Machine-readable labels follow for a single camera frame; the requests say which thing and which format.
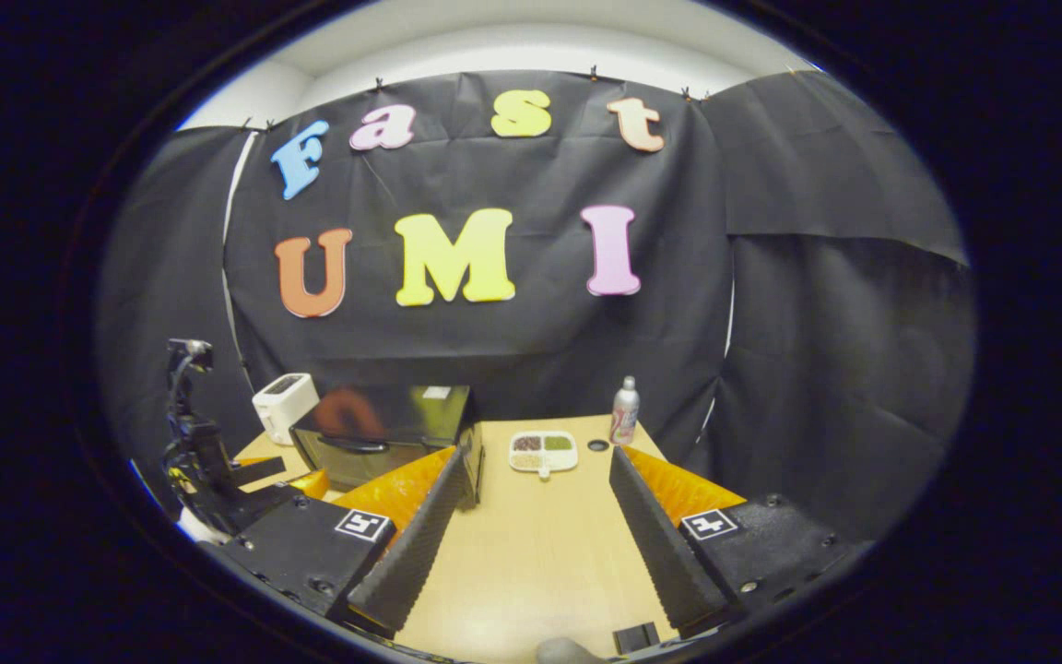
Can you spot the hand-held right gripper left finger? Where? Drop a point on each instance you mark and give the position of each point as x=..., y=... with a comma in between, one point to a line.
x=420, y=544

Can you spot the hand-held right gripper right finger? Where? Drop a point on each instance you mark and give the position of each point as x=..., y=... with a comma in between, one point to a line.
x=665, y=553

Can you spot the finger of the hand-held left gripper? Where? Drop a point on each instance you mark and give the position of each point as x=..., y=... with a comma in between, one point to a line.
x=259, y=471
x=310, y=484

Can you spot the black electric oven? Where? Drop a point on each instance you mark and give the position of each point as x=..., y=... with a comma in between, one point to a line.
x=439, y=415

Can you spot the white toaster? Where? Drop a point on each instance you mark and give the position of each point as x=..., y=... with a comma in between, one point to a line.
x=282, y=410

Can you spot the white divided dish with grains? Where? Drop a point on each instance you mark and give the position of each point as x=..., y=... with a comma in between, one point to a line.
x=542, y=461

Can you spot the black backdrop cloth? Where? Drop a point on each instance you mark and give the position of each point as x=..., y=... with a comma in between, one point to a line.
x=540, y=350

